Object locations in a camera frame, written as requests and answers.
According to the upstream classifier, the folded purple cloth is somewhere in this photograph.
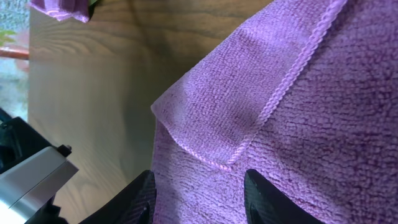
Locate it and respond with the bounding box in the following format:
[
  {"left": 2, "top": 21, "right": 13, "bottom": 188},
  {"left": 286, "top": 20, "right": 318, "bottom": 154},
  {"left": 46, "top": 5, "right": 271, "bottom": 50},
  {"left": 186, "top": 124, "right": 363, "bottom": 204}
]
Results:
[{"left": 30, "top": 0, "right": 91, "bottom": 23}]

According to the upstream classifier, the purple microfiber cloth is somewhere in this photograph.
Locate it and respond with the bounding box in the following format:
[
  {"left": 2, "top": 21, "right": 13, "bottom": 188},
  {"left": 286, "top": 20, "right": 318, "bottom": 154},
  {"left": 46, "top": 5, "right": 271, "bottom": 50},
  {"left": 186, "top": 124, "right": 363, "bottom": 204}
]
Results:
[{"left": 151, "top": 0, "right": 397, "bottom": 223}]

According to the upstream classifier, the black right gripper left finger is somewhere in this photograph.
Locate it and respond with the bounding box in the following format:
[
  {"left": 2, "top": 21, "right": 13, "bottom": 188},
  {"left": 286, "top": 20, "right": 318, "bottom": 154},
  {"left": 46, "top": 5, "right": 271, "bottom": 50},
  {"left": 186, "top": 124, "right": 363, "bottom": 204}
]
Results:
[{"left": 80, "top": 170, "right": 157, "bottom": 224}]

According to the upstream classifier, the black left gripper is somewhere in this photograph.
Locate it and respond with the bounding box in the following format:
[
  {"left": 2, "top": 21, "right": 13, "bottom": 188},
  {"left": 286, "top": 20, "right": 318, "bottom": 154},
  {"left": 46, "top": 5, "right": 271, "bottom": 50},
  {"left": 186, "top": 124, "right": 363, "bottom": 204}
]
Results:
[{"left": 1, "top": 109, "right": 51, "bottom": 174}]

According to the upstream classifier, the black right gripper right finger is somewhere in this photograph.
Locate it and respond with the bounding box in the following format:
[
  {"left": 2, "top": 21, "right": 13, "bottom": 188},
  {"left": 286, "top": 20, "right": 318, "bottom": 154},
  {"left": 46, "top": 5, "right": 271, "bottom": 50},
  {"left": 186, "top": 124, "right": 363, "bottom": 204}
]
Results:
[{"left": 244, "top": 169, "right": 322, "bottom": 224}]

